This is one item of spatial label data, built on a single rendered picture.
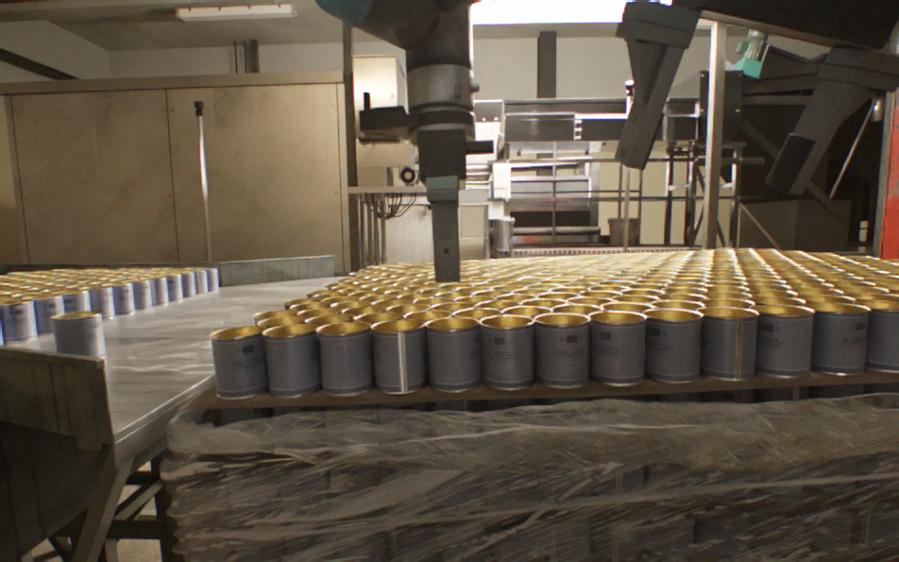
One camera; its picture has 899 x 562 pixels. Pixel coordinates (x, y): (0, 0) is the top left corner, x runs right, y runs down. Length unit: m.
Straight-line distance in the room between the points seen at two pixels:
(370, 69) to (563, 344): 2.77
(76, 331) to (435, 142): 0.69
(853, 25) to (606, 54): 9.39
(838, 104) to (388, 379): 0.49
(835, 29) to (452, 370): 0.44
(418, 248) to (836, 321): 3.08
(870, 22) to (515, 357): 0.41
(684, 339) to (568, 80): 8.94
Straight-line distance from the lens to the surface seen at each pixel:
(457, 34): 0.53
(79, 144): 4.27
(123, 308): 1.43
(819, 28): 0.39
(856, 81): 0.43
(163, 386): 0.75
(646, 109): 0.35
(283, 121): 3.51
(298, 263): 2.00
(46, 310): 1.26
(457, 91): 0.51
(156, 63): 11.06
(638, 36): 0.34
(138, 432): 0.65
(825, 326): 0.70
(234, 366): 0.61
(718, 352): 0.63
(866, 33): 0.41
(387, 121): 0.51
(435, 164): 0.46
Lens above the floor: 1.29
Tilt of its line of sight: 7 degrees down
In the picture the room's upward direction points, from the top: 1 degrees counter-clockwise
